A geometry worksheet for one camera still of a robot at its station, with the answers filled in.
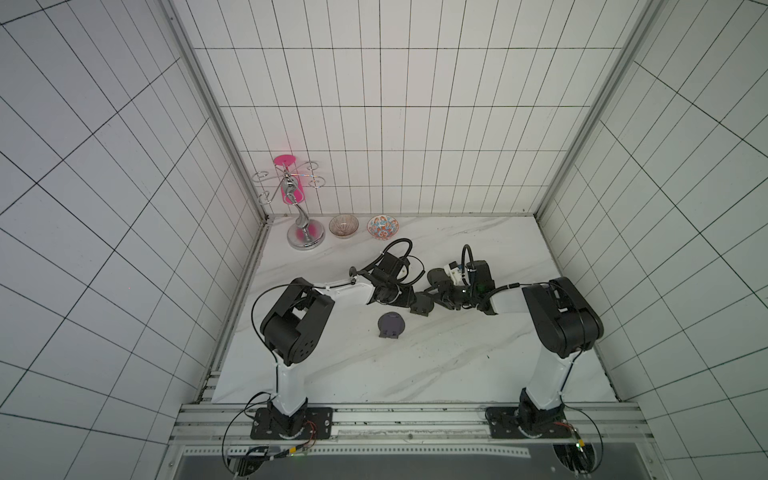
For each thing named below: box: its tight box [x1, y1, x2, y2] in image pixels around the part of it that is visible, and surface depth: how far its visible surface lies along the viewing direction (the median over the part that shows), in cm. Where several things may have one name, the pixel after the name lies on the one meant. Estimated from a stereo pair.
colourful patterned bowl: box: [366, 214, 400, 241], surface depth 116 cm
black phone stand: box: [410, 292, 435, 317], surface depth 94 cm
